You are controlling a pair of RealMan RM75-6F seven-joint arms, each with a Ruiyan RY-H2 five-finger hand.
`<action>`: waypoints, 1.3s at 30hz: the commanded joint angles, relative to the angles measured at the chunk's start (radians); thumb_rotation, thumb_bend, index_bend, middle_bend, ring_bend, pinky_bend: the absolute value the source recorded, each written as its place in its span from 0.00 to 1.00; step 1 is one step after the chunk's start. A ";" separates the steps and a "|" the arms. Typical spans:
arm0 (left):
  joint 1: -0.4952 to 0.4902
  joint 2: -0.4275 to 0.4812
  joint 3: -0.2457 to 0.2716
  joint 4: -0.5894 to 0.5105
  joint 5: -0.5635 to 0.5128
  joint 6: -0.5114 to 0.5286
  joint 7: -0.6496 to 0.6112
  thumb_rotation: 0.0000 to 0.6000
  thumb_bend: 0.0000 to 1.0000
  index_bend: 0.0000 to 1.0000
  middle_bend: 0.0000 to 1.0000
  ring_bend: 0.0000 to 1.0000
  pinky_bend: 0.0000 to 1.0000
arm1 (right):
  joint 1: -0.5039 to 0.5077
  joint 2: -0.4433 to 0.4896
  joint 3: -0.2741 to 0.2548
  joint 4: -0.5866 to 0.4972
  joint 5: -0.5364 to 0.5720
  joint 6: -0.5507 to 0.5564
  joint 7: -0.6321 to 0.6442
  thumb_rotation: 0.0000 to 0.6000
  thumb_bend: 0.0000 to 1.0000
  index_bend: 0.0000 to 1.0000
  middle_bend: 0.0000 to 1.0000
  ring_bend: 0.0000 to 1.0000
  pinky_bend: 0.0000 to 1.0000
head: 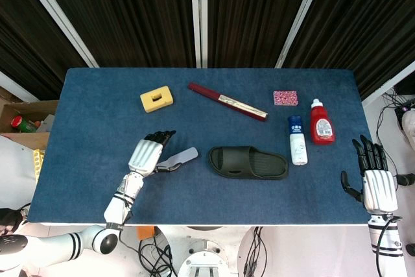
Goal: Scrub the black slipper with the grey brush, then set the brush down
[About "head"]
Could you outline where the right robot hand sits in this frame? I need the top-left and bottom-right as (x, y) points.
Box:
(340, 134), (399, 215)

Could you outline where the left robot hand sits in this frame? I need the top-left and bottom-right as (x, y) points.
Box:
(128, 130), (182, 177)

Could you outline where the grey scrub brush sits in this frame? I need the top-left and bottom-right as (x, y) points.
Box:
(158, 147), (199, 169)

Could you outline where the dark green rubber slipper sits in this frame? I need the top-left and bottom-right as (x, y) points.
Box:
(207, 145), (289, 180)

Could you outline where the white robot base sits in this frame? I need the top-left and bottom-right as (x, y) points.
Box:
(176, 226), (260, 277)

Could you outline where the yellow sponge block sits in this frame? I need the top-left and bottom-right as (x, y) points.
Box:
(139, 85), (175, 114)

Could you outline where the blue table cloth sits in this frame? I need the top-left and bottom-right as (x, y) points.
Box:
(27, 67), (374, 227)

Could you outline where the orange plastic part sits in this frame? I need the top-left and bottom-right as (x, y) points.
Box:
(136, 226), (156, 241)

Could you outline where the red bottle white cap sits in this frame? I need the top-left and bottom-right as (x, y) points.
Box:
(310, 98), (336, 145)

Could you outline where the dark red folded fan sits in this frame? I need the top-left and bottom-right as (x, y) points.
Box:
(187, 82), (270, 123)

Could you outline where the white bottle blue cap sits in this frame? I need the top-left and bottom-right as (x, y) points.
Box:
(287, 115), (308, 166)

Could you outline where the yellow perforated plastic piece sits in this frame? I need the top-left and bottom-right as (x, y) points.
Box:
(32, 149), (45, 184)

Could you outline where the brown cardboard box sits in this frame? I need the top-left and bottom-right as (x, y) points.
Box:
(0, 100), (59, 141)

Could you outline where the green can red lid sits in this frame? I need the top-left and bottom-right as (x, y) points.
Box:
(11, 115), (38, 133)

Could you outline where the pink patterned card box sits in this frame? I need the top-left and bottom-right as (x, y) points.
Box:
(273, 90), (300, 106)

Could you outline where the dark brown curtain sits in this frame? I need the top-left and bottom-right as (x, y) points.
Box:
(0, 0), (415, 101)

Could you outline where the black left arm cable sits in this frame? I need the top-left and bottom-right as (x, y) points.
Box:
(116, 173), (134, 226)

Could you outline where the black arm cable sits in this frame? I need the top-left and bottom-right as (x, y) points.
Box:
(116, 173), (134, 226)
(375, 215), (403, 277)

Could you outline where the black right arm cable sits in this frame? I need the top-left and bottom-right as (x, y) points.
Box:
(375, 215), (403, 277)

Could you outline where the black cable tangle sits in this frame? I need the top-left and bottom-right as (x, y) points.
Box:
(375, 92), (415, 148)

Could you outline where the black floor cable bundle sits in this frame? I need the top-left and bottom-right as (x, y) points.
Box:
(137, 237), (178, 277)
(243, 226), (268, 277)

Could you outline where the white partition post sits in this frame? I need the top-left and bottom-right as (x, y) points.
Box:
(14, 0), (100, 69)
(274, 0), (330, 69)
(189, 0), (208, 69)

